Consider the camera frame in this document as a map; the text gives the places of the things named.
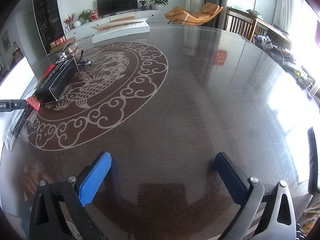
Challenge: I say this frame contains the dark tray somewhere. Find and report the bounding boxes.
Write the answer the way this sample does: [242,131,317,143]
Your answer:
[3,105,33,152]

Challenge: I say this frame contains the red snack packet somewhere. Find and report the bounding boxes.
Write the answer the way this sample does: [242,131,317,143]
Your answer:
[27,63,56,111]

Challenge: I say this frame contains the black odor removing bar box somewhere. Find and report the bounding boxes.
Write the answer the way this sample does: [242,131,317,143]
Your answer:
[46,58,78,103]

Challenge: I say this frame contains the rhinestone bow hair clip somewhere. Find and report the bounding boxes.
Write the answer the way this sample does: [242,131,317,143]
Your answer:
[56,42,79,61]

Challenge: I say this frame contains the white board on table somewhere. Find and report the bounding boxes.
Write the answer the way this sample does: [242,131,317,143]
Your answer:
[0,57,36,100]

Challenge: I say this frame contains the red flowers in white vase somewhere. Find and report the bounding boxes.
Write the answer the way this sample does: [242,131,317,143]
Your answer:
[63,13,81,28]

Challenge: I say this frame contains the dark display cabinet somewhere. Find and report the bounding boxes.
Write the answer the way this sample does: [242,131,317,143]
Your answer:
[33,0,65,54]

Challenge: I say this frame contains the leafy plant beside flowers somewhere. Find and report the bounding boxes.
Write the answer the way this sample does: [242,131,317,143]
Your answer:
[78,9,93,23]

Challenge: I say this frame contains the black television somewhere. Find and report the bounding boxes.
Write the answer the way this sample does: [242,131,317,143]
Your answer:
[97,0,138,16]

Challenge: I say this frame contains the white tv cabinet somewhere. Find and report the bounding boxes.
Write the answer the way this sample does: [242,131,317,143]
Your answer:
[64,9,168,40]

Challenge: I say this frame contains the potted green plant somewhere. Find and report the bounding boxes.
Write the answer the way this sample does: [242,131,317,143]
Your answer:
[149,0,171,9]

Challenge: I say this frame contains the orange lounge chair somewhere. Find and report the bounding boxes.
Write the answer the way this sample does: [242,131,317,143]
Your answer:
[164,2,223,25]

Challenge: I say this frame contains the wooden dining chair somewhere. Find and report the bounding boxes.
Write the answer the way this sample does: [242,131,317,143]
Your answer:
[224,7,257,42]

